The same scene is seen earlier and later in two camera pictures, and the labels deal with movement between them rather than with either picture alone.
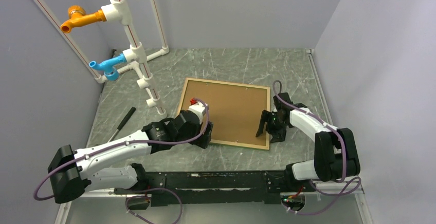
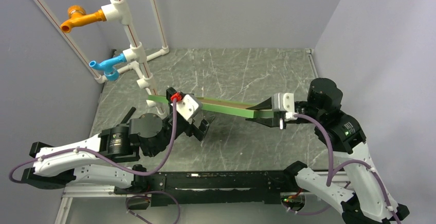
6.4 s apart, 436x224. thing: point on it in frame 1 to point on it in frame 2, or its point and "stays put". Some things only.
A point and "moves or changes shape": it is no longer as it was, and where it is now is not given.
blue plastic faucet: [108, 66] stays put
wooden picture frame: [236, 110] moves or changes shape
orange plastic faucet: [77, 17] stays put
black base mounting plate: [174, 188] stays put
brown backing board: [234, 110] moves or changes shape
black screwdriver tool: [124, 122] stays put
